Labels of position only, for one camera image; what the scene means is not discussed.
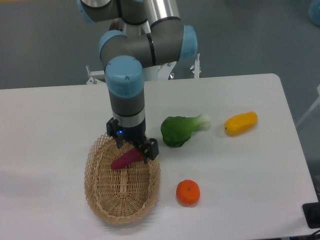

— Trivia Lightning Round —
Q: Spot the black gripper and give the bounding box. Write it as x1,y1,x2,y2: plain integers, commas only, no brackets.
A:
106,118,159,164

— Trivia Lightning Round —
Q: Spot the purple sweet potato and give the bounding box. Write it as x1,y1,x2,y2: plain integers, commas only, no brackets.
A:
110,148,144,170

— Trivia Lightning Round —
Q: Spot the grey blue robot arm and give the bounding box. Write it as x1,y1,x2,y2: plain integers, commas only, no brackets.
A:
77,0,198,163

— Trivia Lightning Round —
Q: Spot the woven wicker basket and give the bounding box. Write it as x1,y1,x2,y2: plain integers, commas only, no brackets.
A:
84,134,161,225

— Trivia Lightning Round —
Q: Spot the green bok choy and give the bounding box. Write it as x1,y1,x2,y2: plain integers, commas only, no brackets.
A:
160,113,211,148

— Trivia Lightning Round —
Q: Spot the orange tangerine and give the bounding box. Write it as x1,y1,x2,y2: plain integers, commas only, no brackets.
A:
176,179,201,206

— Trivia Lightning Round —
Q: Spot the yellow mango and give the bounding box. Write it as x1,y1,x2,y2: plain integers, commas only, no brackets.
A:
224,111,258,136

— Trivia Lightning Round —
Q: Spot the black device at table edge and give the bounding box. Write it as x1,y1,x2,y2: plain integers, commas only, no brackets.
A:
302,202,320,229

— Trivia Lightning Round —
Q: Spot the light blue object top right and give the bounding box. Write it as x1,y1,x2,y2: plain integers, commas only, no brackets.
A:
308,0,320,27

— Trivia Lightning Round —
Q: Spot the white frame at right edge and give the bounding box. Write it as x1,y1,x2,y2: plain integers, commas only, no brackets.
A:
295,85,320,128

